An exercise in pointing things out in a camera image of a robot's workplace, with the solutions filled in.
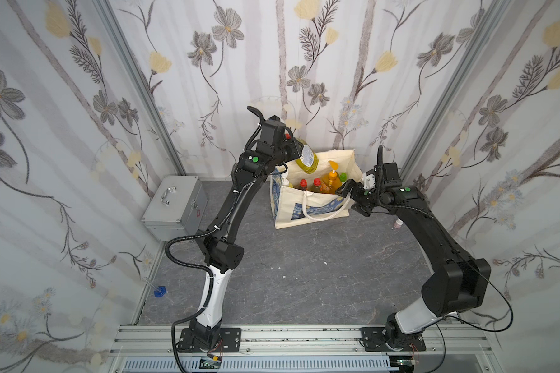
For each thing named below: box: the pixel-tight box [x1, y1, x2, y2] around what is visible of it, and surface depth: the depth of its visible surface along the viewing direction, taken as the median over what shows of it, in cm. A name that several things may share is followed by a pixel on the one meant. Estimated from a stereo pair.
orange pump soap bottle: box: [321, 160, 343, 195], surface depth 97 cm
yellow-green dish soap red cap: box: [310, 177, 322, 193], surface depth 97 cm
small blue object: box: [154, 285, 167, 298], surface depth 86 cm
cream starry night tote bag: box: [269, 149, 364, 230], surface depth 93 cm
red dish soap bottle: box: [298, 178, 308, 191], surface depth 97 cm
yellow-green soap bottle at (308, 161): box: [294, 138, 319, 175], surface depth 85 cm
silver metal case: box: [140, 175, 209, 241], surface depth 93 cm
